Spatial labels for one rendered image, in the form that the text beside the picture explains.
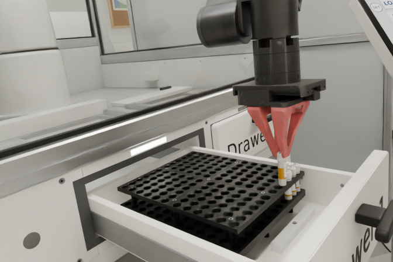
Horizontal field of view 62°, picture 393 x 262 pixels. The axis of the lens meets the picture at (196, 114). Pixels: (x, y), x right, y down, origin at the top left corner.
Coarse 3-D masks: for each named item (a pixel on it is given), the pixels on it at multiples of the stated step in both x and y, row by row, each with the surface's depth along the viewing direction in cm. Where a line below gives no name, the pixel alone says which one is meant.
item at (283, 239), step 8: (304, 208) 48; (312, 208) 48; (296, 216) 46; (304, 216) 46; (312, 216) 47; (288, 224) 44; (296, 224) 44; (304, 224) 45; (288, 232) 43; (296, 232) 43; (280, 240) 41; (288, 240) 42; (272, 248) 41; (280, 248) 40
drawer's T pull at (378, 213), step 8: (392, 200) 35; (360, 208) 35; (368, 208) 35; (376, 208) 34; (384, 208) 34; (392, 208) 34; (360, 216) 34; (368, 216) 33; (376, 216) 33; (384, 216) 33; (392, 216) 32; (368, 224) 33; (376, 224) 33; (384, 224) 31; (392, 224) 32; (376, 232) 31; (384, 232) 30; (392, 232) 32; (384, 240) 30
